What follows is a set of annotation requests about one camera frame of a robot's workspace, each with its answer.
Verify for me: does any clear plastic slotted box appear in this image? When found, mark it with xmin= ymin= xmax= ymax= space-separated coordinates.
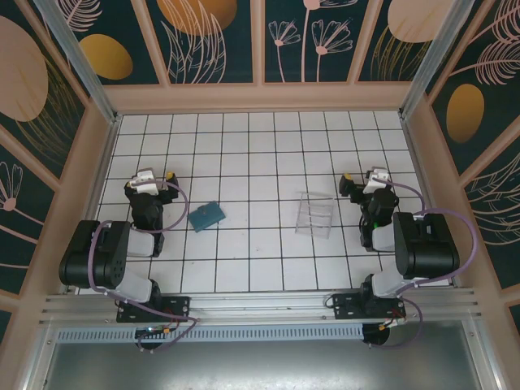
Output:
xmin=294 ymin=190 xmax=338 ymax=241

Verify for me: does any teal leather card holder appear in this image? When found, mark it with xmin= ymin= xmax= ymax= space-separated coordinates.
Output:
xmin=187 ymin=201 xmax=227 ymax=233

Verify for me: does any small green circuit board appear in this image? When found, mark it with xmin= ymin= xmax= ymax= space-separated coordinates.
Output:
xmin=136 ymin=326 xmax=171 ymax=338

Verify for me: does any grey metal sheet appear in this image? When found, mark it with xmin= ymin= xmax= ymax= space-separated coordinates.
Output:
xmin=40 ymin=340 xmax=488 ymax=390

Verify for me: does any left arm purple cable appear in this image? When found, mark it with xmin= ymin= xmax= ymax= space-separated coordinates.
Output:
xmin=88 ymin=180 xmax=199 ymax=353

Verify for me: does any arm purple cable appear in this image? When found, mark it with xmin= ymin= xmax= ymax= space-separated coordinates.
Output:
xmin=367 ymin=180 xmax=477 ymax=350
xmin=88 ymin=180 xmax=199 ymax=353

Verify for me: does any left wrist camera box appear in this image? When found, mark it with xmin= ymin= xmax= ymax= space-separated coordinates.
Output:
xmin=132 ymin=169 xmax=160 ymax=194

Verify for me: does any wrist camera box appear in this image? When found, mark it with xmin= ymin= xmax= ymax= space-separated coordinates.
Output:
xmin=132 ymin=169 xmax=160 ymax=194
xmin=364 ymin=168 xmax=390 ymax=195

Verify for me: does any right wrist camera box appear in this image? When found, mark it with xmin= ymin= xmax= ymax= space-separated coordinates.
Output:
xmin=364 ymin=168 xmax=390 ymax=195

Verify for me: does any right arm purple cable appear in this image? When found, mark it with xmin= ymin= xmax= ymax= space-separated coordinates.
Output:
xmin=367 ymin=180 xmax=477 ymax=350

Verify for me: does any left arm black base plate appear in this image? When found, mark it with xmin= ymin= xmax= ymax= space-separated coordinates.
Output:
xmin=116 ymin=296 xmax=192 ymax=324

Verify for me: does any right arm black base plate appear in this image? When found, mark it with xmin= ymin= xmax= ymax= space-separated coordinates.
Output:
xmin=331 ymin=292 xmax=407 ymax=322

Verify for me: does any aluminium corner post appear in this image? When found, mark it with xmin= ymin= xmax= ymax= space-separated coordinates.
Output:
xmin=32 ymin=0 xmax=123 ymax=125
xmin=399 ymin=0 xmax=467 ymax=119

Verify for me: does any aluminium mounting rail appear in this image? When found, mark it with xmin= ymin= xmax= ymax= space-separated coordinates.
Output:
xmin=39 ymin=287 xmax=484 ymax=326

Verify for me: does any grey slotted cable duct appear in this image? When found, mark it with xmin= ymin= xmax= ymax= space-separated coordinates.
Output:
xmin=56 ymin=323 xmax=366 ymax=343

